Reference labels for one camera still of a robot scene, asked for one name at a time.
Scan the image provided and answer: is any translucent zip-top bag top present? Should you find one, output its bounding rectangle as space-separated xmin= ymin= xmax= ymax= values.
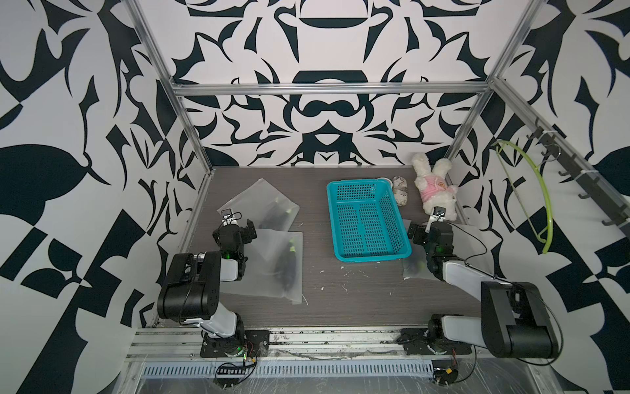
xmin=399 ymin=218 xmax=498 ymax=287

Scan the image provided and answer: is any translucent zip-top bag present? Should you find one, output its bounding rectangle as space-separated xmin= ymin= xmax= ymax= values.
xmin=399 ymin=218 xmax=498 ymax=287
xmin=221 ymin=229 xmax=304 ymax=305
xmin=217 ymin=178 xmax=300 ymax=231

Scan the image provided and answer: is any translucent zip-top bag bottom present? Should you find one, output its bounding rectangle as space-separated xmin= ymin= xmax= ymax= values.
xmin=221 ymin=229 xmax=304 ymax=305

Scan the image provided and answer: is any dark eggplant five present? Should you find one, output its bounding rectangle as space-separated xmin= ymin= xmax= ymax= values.
xmin=274 ymin=239 xmax=297 ymax=292

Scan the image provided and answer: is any teal plastic basket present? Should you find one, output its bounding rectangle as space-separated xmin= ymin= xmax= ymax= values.
xmin=326 ymin=179 xmax=412 ymax=264

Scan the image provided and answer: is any dark eggplant three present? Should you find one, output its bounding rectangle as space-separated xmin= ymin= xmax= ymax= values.
xmin=261 ymin=201 xmax=290 ymax=231

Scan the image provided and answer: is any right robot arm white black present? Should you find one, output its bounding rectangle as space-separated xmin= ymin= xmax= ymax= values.
xmin=408 ymin=222 xmax=564 ymax=364

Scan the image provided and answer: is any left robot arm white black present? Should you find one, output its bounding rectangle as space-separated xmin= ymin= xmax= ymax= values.
xmin=157 ymin=219 xmax=258 ymax=347

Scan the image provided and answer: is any white plush bunny pink shirt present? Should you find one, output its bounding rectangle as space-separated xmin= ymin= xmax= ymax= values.
xmin=412 ymin=153 xmax=458 ymax=222

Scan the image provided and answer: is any small white round clock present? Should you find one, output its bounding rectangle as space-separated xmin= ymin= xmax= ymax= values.
xmin=378 ymin=177 xmax=394 ymax=187

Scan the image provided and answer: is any green plastic hanger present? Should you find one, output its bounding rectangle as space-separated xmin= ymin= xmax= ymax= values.
xmin=492 ymin=140 xmax=557 ymax=255

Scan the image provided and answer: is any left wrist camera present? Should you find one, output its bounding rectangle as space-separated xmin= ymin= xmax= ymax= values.
xmin=220 ymin=208 xmax=242 ymax=227

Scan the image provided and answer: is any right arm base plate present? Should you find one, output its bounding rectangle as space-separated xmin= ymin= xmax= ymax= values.
xmin=395 ymin=328 xmax=473 ymax=356

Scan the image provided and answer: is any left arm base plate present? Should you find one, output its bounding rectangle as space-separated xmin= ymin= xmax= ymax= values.
xmin=199 ymin=330 xmax=271 ymax=359

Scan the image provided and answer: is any aluminium frame rail front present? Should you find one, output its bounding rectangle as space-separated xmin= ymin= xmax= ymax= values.
xmin=123 ymin=325 xmax=492 ymax=362

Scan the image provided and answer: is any black wall hook rack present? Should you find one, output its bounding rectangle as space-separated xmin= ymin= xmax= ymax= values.
xmin=528 ymin=118 xmax=629 ymax=238

